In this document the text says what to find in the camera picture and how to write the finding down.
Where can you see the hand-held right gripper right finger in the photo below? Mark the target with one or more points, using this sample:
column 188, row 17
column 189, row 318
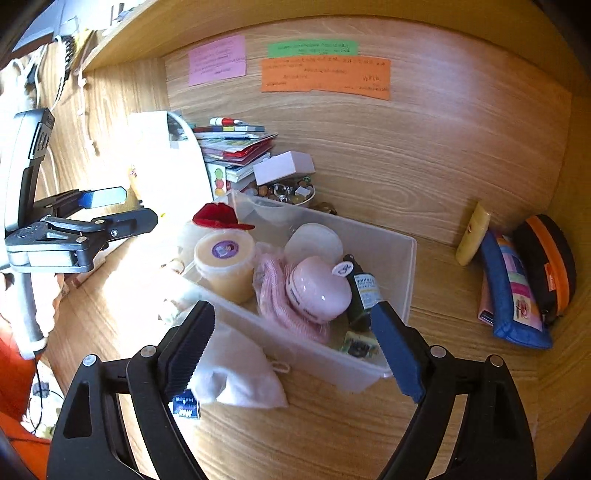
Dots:
column 397, row 350

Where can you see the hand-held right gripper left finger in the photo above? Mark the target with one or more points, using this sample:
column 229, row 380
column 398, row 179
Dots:
column 189, row 350

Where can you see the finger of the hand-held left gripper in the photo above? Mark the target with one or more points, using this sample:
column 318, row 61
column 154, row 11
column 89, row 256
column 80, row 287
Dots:
column 104, row 196
column 134, row 221

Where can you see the small square green item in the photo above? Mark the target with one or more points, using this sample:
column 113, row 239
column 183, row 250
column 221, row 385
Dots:
column 359, row 345

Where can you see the dark green dropper bottle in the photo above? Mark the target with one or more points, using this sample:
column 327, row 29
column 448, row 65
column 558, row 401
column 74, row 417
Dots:
column 362, row 295

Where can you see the clear plastic storage bin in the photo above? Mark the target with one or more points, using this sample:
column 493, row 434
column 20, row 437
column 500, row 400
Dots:
column 323, row 364

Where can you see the red felt item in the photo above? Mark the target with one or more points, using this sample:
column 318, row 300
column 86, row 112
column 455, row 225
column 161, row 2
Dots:
column 217, row 217

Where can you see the cream round tub purple label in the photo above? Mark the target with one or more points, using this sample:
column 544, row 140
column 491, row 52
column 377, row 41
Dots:
column 224, row 272

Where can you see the pink mesh hair net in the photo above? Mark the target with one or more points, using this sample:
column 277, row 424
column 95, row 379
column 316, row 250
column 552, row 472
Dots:
column 270, row 295

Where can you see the pink round mini device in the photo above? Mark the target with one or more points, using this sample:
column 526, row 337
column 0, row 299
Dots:
column 318, row 290

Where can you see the white round plastic jar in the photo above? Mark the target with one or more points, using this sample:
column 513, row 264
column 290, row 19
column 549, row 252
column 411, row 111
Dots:
column 314, row 240

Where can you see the wooden desktop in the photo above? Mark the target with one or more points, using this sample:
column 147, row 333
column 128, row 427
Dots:
column 323, row 438

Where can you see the white cloth pouch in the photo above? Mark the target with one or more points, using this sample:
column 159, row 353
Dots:
column 240, row 374

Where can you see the small blue foil packet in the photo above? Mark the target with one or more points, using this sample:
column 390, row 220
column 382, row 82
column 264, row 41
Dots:
column 185, row 407

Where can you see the small gold trinket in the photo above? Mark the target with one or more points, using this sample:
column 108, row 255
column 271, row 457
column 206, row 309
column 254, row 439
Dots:
column 173, row 266

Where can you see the white paper sheet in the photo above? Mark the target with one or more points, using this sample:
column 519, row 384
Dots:
column 157, row 152

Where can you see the stack of booklets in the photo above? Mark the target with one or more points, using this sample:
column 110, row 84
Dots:
column 231, row 147

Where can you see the blue patchwork pencil case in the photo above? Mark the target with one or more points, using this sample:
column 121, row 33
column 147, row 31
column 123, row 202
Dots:
column 512, row 295

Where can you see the clear plastic cup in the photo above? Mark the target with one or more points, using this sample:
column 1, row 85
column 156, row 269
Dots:
column 267, row 214

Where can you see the white red marker pen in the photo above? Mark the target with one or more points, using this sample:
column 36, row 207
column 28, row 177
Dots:
column 226, row 121

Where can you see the yellow tube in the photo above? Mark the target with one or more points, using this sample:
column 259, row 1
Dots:
column 473, row 233

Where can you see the bowl of polished stones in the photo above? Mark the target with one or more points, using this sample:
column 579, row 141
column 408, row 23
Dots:
column 286, row 193

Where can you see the small white card box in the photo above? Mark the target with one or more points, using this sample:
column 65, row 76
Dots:
column 284, row 168

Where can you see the pink paper note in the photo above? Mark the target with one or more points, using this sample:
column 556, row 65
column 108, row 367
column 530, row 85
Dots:
column 217, row 60

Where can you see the black orange zip pouch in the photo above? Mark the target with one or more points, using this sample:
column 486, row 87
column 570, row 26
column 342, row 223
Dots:
column 551, row 258

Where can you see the person's orange clothing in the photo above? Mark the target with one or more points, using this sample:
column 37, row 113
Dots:
column 14, row 443

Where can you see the orange paper note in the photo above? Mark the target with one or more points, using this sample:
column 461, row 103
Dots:
column 323, row 76

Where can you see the green paper note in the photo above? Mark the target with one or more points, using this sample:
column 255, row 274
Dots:
column 314, row 48

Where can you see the wooden shelf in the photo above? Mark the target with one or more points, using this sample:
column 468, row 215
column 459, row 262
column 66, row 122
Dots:
column 323, row 18

